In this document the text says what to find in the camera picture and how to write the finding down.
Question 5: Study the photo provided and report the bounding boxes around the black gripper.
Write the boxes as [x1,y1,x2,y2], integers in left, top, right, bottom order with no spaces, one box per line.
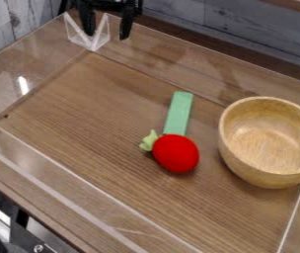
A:
[73,0,143,41]

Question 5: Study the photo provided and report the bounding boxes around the wooden bowl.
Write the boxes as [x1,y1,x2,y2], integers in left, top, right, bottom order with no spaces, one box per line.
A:
[218,97,300,189]

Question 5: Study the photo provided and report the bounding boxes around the clear acrylic tray wall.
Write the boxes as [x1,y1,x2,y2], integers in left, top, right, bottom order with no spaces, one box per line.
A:
[0,127,202,253]

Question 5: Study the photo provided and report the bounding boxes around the red plush strawberry toy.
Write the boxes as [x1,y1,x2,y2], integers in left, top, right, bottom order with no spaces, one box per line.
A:
[139,129,199,174]

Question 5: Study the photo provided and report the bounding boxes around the green rectangular block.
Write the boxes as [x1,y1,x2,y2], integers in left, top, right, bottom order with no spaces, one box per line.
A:
[162,91,193,135]

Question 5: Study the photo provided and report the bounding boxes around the black metal table frame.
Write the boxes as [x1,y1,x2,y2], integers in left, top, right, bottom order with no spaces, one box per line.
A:
[10,209,71,253]

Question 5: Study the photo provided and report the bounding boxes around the clear acrylic corner bracket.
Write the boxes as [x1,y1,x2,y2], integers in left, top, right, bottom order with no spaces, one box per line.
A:
[62,13,110,51]

